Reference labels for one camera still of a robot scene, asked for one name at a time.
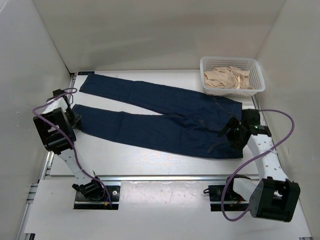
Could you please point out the aluminium front rail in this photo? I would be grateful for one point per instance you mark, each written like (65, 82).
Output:
(140, 178)

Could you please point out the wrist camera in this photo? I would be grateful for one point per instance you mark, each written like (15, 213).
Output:
(250, 117)
(59, 93)

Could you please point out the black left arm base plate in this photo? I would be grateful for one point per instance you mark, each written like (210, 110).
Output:
(93, 197)

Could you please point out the dark blue denim trousers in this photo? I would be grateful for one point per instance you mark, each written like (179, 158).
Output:
(183, 121)

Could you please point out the white plastic mesh basket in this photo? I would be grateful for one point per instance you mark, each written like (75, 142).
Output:
(208, 63)

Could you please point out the beige trousers in basket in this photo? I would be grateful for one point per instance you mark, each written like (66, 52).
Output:
(227, 78)

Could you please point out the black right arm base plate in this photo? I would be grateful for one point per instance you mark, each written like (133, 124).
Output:
(233, 202)

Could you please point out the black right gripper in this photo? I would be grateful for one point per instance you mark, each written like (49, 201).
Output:
(233, 123)

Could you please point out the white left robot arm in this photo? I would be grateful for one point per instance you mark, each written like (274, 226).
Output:
(55, 122)

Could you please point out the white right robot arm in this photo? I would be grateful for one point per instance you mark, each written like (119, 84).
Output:
(275, 196)

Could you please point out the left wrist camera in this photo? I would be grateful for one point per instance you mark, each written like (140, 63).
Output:
(59, 93)

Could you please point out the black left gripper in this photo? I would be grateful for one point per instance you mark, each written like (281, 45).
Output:
(74, 122)

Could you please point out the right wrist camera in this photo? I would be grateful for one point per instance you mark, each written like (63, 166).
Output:
(250, 117)

